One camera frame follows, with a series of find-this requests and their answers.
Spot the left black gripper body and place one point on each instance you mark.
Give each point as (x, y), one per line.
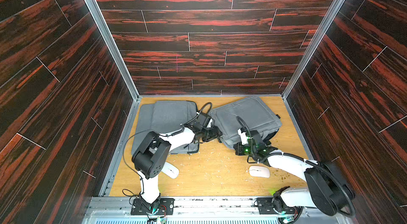
(209, 134)

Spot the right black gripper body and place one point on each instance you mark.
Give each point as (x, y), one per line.
(247, 149)

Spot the grey laptop bag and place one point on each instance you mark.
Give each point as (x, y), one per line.
(254, 112)
(147, 121)
(167, 116)

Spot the white pink computer mouse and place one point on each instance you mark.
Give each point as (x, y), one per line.
(259, 171)

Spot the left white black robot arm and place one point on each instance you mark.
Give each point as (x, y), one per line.
(150, 156)

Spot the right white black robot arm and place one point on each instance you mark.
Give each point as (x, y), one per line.
(326, 189)

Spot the left white computer mouse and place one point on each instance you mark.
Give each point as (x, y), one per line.
(170, 170)

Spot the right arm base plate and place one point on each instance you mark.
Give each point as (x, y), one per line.
(270, 206)

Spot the aluminium front rail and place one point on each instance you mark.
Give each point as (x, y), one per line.
(185, 210)

